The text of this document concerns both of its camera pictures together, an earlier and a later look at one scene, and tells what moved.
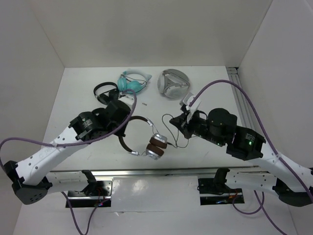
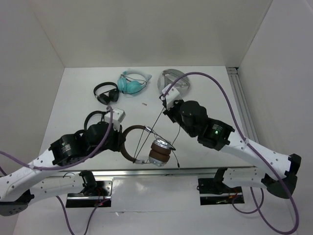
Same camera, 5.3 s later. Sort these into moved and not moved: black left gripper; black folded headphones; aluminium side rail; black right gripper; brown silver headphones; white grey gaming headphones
Moved: brown silver headphones; black left gripper; black right gripper
Not moved: black folded headphones; white grey gaming headphones; aluminium side rail
